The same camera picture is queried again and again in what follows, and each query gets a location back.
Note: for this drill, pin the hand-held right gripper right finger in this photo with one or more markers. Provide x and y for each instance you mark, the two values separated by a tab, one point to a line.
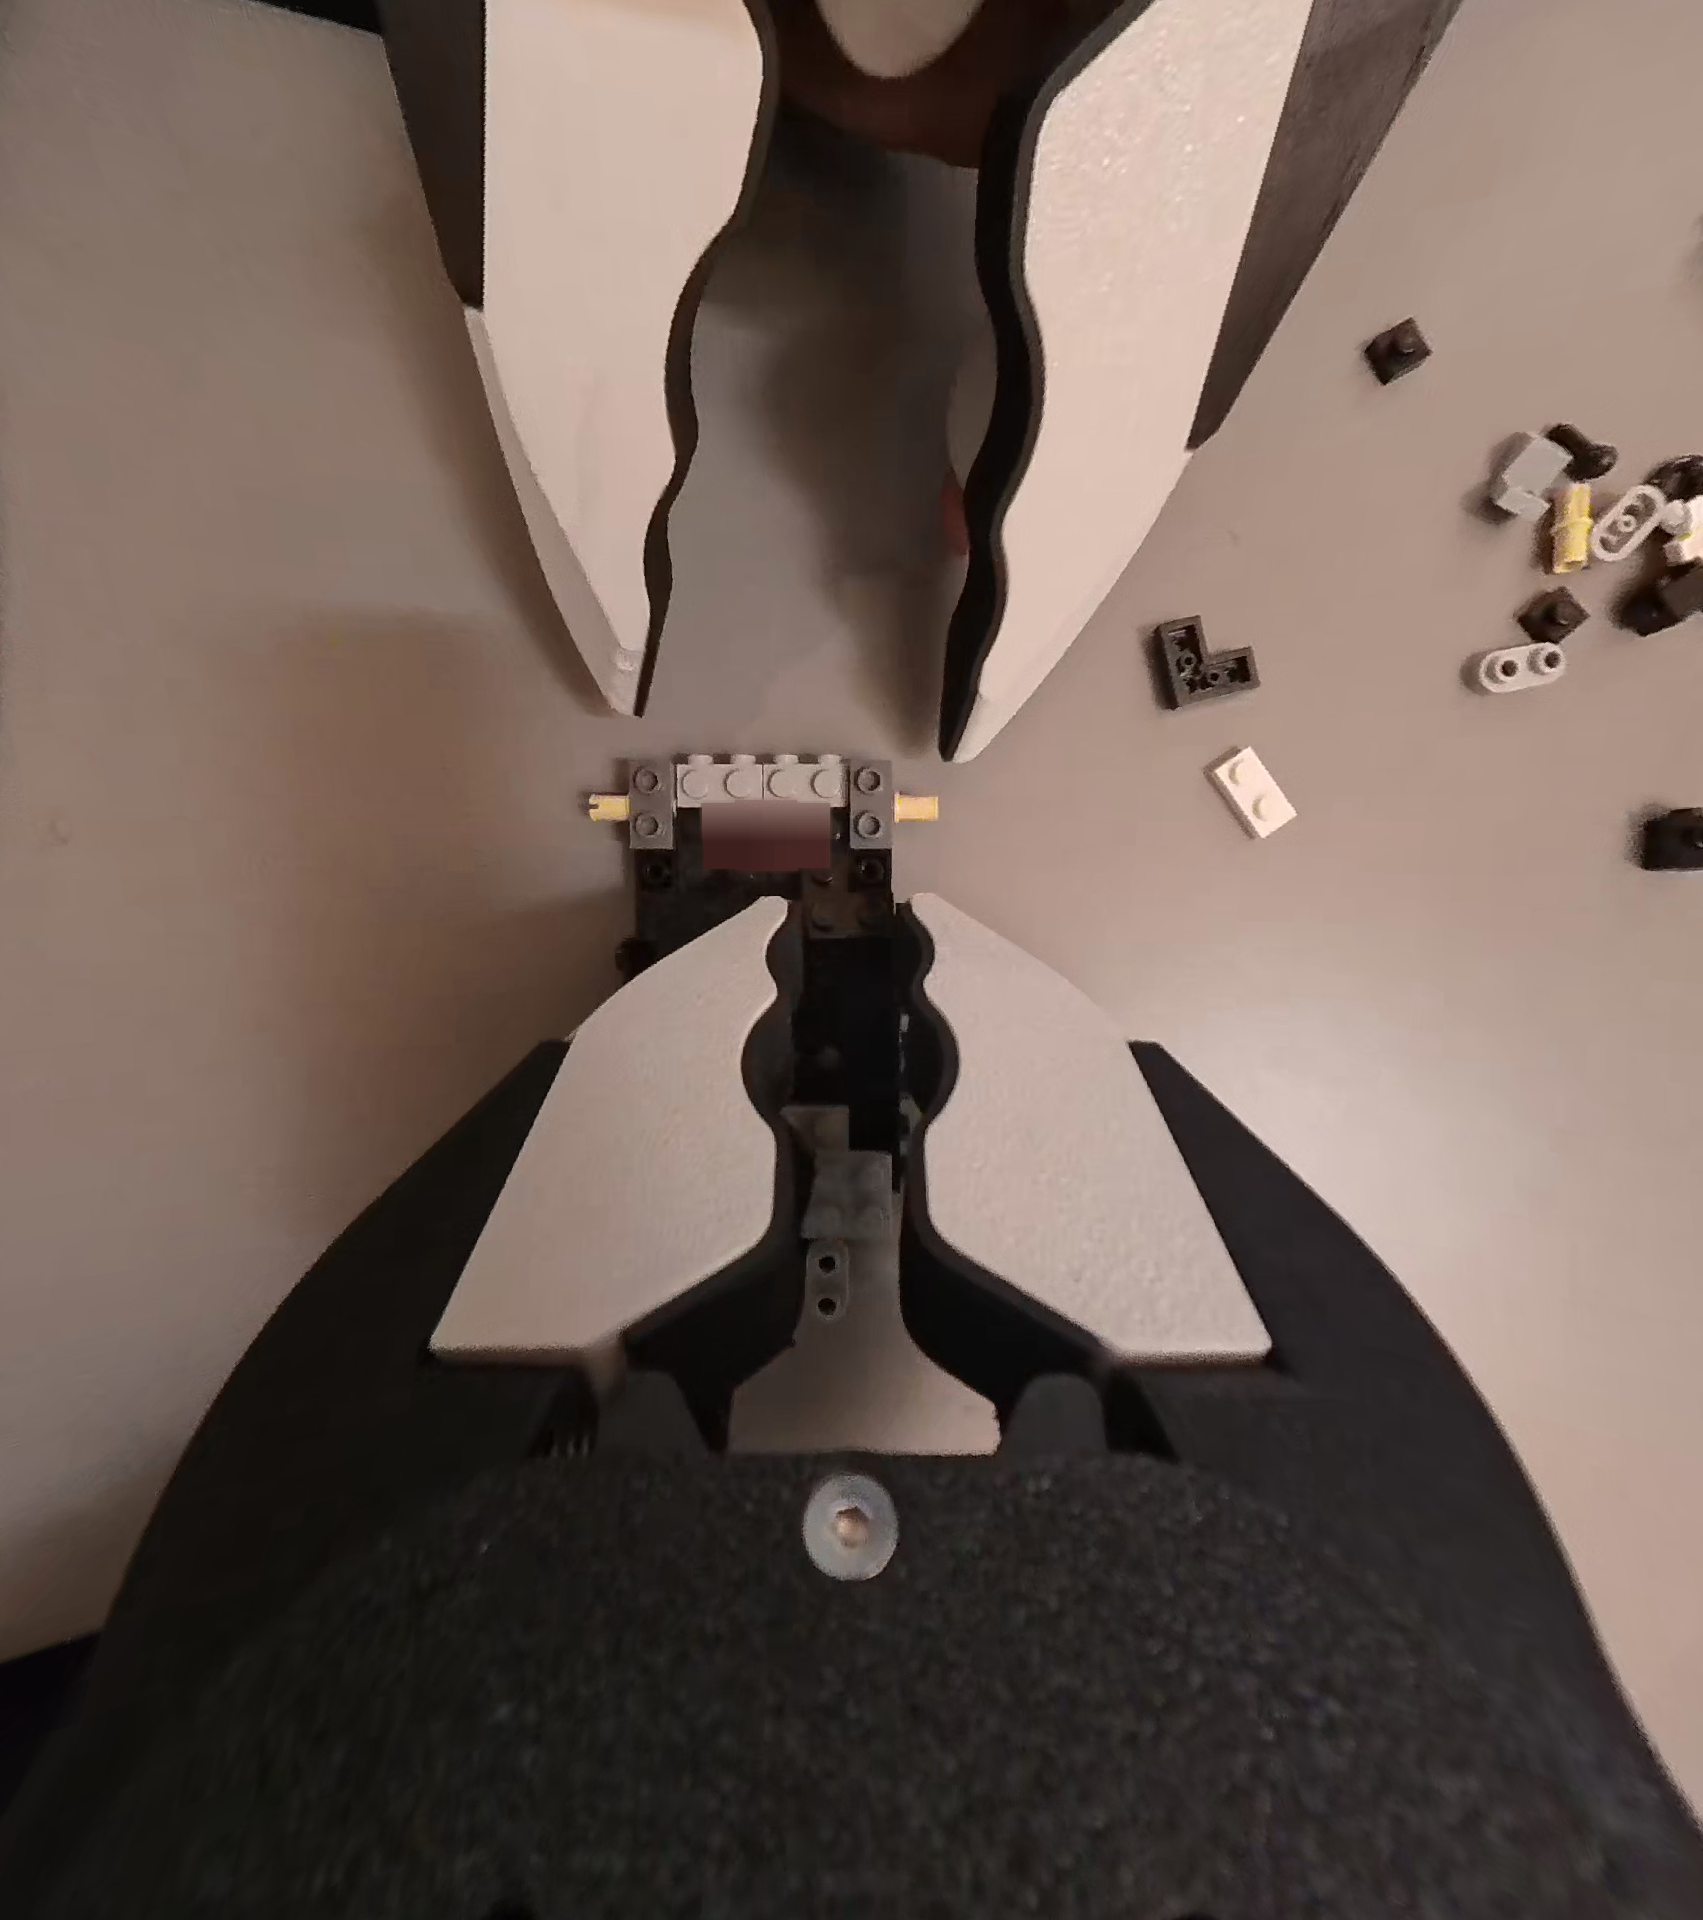
1093	1186

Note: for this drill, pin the black grey brick assembly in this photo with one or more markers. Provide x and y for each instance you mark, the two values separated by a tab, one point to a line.
852	1006

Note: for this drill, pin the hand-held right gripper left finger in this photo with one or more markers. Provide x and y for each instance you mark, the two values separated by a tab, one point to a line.
613	1186

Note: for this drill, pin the black corner plate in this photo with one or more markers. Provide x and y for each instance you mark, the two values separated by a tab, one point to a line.
1183	683

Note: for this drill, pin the pile of small loose bricks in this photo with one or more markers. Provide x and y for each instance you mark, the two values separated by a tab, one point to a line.
1535	472

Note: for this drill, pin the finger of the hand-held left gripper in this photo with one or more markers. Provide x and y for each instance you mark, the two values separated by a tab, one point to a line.
580	300
1137	300

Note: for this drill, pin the white two-stud plate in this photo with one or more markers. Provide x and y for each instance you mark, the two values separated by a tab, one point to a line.
1253	792

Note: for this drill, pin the grey desk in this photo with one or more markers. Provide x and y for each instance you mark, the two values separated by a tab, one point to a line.
192	750

